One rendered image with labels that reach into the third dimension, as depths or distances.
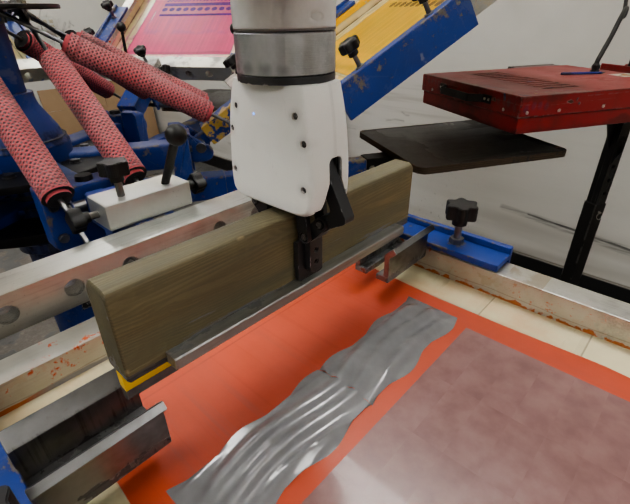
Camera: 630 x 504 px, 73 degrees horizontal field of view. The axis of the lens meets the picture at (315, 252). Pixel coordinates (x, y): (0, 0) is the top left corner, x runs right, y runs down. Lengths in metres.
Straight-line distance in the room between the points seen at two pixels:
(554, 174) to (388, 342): 1.98
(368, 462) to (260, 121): 0.29
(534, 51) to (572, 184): 0.64
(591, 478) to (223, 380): 0.34
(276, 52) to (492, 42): 2.15
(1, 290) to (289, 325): 0.31
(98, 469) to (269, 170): 0.26
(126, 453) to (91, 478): 0.03
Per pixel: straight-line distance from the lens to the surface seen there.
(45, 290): 0.56
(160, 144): 1.10
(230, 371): 0.48
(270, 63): 0.32
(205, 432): 0.44
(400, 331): 0.52
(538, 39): 2.36
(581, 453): 0.47
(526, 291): 0.60
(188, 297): 0.32
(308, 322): 0.53
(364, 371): 0.46
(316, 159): 0.32
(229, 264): 0.33
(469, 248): 0.62
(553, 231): 2.50
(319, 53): 0.33
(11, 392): 0.52
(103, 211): 0.61
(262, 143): 0.35
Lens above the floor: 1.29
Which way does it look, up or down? 30 degrees down
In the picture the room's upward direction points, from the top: 1 degrees counter-clockwise
